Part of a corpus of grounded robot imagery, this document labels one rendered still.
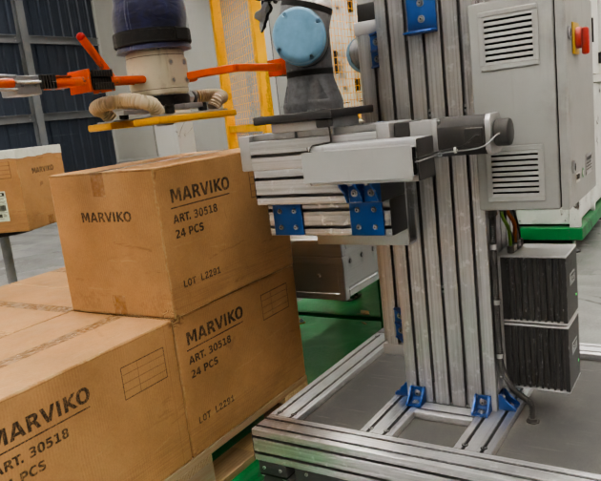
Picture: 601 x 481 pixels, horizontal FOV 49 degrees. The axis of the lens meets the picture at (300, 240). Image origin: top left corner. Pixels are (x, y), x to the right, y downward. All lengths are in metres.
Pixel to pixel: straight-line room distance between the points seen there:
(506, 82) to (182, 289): 0.95
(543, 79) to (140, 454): 1.30
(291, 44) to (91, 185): 0.71
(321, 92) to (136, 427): 0.94
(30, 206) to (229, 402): 1.86
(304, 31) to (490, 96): 0.45
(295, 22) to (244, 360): 1.03
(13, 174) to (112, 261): 1.69
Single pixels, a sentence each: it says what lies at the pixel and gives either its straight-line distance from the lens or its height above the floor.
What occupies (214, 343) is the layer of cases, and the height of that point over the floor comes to 0.42.
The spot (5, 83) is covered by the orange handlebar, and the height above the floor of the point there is 1.18.
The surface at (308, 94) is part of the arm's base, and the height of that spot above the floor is 1.08.
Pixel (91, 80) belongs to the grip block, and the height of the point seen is 1.18.
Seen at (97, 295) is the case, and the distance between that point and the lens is 1.96.
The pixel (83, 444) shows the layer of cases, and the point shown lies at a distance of 1.64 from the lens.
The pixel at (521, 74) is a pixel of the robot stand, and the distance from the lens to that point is 1.57.
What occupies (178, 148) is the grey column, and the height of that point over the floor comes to 0.93.
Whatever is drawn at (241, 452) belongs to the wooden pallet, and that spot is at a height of 0.02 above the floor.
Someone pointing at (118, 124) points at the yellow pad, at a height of 1.06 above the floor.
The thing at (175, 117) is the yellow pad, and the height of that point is 1.06.
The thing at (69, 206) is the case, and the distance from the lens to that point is 1.96.
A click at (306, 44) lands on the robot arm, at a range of 1.49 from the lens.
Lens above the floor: 1.04
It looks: 11 degrees down
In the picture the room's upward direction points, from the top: 7 degrees counter-clockwise
